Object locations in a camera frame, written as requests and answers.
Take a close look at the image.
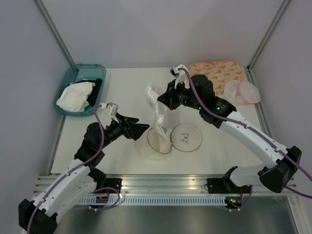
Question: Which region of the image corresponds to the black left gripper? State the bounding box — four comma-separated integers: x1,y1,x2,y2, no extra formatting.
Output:
97,113,149,150

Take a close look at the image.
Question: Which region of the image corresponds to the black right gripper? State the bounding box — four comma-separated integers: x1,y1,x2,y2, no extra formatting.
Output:
157,78,203,110

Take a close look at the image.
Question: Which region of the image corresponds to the white lace bra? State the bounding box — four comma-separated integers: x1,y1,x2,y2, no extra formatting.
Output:
145,83,172,142

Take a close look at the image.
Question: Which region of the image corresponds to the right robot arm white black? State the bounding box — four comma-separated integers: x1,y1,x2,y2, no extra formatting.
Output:
157,75,302,193

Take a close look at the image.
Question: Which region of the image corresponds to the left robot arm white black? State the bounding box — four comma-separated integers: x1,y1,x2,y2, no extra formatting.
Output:
18,114,150,234

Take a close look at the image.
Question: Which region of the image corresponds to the orange floral laundry bag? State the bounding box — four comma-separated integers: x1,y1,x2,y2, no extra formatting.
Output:
188,60,245,95

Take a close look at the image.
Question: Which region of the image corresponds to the pink trimmed mesh laundry bag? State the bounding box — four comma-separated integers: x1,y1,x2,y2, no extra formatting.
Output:
224,80,261,105

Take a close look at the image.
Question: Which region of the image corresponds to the black garment in bin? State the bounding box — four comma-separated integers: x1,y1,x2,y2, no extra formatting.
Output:
87,78,102,106

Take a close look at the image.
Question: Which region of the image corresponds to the white cloth in bin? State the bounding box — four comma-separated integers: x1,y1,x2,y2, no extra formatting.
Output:
56,82,92,112

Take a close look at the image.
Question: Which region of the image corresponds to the teal plastic bin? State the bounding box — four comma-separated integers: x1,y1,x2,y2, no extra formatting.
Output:
54,63,106,117

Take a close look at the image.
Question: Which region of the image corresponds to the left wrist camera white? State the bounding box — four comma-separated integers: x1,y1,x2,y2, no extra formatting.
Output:
104,102,119,122

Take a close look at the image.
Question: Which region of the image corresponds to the aluminium front rail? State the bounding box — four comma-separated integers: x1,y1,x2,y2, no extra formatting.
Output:
34,174,296,196

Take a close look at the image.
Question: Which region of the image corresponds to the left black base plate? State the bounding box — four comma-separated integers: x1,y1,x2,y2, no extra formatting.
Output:
96,178,122,196

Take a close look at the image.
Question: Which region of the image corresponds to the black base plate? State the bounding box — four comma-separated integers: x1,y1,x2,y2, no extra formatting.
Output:
206,178,251,195
96,178,122,196

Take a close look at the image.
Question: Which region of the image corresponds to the white slotted cable duct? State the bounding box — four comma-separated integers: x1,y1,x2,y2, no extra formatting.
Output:
78,195,227,206

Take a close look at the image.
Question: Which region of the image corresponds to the right side aluminium rail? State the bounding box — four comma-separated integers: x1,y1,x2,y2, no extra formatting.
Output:
243,66,275,139

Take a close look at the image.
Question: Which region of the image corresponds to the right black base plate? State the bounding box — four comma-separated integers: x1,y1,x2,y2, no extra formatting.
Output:
206,178,251,195

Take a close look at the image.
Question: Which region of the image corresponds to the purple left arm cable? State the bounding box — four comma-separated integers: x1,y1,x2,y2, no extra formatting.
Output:
26,104,121,234

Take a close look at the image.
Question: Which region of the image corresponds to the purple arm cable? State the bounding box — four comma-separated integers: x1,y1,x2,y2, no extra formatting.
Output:
26,104,121,234
177,68,312,213

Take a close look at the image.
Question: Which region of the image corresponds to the left aluminium frame post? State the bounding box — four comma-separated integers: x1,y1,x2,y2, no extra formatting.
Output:
33,0,75,66

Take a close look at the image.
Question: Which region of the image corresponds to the aluminium frame post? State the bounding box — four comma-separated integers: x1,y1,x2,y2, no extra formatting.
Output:
247,0,292,71
33,0,75,66

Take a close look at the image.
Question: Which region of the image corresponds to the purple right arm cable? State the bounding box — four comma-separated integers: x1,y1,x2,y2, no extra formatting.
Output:
177,68,312,213

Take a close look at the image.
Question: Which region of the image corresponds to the right aluminium frame post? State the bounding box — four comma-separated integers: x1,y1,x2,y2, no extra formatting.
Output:
247,0,292,71

